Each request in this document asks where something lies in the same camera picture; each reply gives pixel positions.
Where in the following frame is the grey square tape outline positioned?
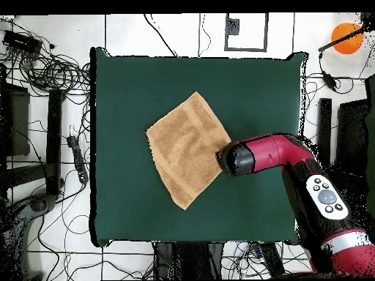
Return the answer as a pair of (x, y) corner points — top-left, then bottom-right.
(224, 12), (269, 53)

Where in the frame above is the dark green table cloth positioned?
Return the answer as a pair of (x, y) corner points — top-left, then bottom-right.
(89, 46), (307, 248)

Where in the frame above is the black rod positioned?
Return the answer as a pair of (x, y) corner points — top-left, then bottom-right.
(318, 24), (375, 53)

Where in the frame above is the dark flat panel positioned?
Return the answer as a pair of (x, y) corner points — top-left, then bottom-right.
(334, 98), (371, 176)
(0, 83), (31, 157)

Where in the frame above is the tangle of black cables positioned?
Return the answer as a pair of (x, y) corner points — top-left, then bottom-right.
(17, 43), (92, 97)

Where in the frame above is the black stand bar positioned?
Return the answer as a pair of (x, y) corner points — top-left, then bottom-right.
(317, 97), (333, 171)
(45, 89), (66, 196)

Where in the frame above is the black power strip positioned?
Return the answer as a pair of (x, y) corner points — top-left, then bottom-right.
(250, 241), (286, 279)
(66, 135), (89, 184)

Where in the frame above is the black electronics box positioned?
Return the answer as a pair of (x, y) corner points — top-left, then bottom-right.
(2, 29), (43, 55)

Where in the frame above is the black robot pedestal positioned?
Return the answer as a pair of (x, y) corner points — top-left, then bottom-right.
(153, 241), (225, 280)

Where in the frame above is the black power adapter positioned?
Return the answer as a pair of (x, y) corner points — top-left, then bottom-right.
(321, 71), (338, 90)

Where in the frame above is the grey stand base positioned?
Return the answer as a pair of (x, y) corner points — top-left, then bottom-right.
(0, 192), (58, 280)

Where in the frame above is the orange ball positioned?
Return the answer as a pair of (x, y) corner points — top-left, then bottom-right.
(330, 22), (365, 56)

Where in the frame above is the yellow terry towel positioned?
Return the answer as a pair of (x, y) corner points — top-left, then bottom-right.
(145, 91), (232, 211)

